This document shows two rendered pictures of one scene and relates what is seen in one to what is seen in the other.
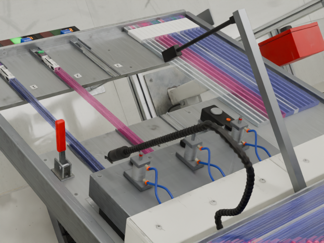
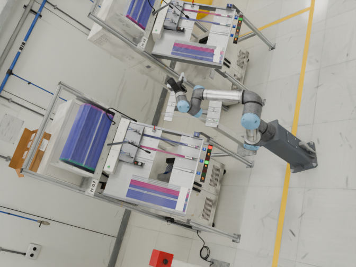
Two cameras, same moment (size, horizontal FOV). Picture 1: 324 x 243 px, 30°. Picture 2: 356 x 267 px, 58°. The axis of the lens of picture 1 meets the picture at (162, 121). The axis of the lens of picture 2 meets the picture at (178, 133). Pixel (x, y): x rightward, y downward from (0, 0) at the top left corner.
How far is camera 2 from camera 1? 2.73 m
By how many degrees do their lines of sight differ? 74
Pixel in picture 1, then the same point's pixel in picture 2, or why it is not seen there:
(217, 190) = (122, 135)
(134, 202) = (133, 126)
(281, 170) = (115, 149)
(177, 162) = (134, 140)
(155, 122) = (152, 157)
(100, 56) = (183, 171)
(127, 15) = not seen: outside the picture
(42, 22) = (263, 229)
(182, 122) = (147, 162)
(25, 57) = (196, 156)
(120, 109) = (224, 244)
